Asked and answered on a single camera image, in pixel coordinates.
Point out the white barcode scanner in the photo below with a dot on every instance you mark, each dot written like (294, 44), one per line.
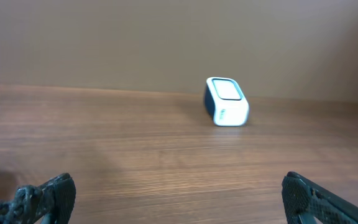
(225, 102)

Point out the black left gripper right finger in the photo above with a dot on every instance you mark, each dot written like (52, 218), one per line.
(307, 202)

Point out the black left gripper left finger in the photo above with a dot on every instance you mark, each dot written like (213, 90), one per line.
(51, 203)

